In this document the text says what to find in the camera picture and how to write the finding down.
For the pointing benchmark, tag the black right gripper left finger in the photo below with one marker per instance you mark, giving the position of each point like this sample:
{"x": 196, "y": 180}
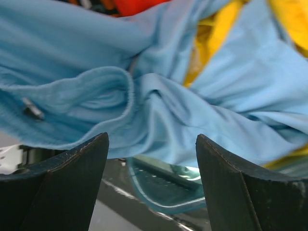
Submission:
{"x": 57, "y": 194}

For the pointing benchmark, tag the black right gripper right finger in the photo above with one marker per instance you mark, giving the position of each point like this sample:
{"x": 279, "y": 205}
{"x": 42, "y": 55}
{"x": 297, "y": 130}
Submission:
{"x": 242, "y": 196}

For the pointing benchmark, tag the light blue shorts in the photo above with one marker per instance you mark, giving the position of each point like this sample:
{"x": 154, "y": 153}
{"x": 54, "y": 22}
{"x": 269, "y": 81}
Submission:
{"x": 68, "y": 74}

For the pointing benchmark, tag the yellow shorts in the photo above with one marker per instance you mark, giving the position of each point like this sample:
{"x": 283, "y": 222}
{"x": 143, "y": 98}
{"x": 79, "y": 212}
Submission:
{"x": 216, "y": 36}

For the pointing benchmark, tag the orange shorts on hanger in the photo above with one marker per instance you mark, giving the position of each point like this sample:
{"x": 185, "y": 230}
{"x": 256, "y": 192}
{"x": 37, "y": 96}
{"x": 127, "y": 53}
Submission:
{"x": 132, "y": 7}

